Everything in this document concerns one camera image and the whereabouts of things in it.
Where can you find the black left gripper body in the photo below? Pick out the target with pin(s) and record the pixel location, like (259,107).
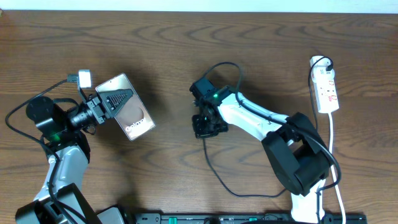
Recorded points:
(94,112)

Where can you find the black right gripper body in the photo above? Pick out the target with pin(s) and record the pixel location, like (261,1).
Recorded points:
(204,127)

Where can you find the Galaxy smartphone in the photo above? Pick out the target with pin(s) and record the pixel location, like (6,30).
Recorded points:
(133,117)

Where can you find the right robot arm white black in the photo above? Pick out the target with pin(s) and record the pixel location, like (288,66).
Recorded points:
(298,156)

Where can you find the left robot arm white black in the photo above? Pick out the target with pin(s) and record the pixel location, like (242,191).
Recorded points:
(64,141)

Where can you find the white power strip, red switches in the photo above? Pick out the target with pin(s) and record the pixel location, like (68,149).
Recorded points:
(322,76)

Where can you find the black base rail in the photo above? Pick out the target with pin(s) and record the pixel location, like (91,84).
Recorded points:
(156,218)

